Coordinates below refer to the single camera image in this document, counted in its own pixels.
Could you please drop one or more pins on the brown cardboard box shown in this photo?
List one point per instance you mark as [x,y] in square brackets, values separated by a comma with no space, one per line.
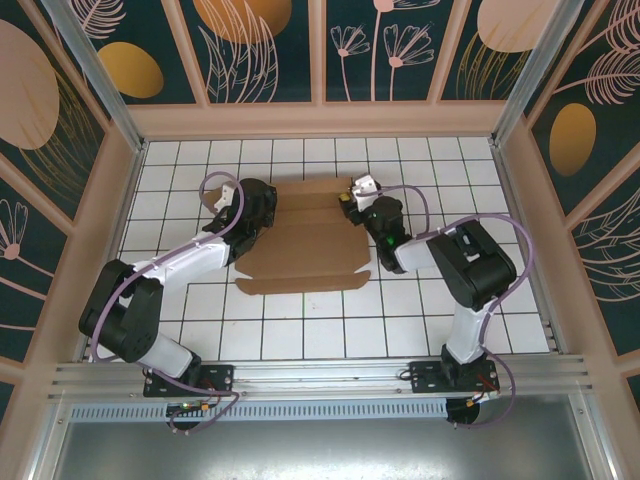
[310,240]

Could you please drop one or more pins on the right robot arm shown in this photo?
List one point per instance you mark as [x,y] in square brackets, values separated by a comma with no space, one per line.
[475,270]

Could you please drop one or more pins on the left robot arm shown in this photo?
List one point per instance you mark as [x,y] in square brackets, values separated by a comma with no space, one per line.
[125,320]

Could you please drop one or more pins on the grey metal sheet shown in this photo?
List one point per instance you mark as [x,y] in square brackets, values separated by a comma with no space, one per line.
[320,450]

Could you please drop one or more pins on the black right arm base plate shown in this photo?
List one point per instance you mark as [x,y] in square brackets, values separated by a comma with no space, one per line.
[425,375]

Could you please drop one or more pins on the aluminium mounting rail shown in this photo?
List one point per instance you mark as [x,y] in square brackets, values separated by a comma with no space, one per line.
[320,372]

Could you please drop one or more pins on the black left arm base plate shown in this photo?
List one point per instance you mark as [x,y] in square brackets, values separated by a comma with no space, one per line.
[220,377]

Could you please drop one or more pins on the aluminium frame post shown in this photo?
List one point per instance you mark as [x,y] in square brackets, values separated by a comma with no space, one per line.
[540,65]
[90,70]

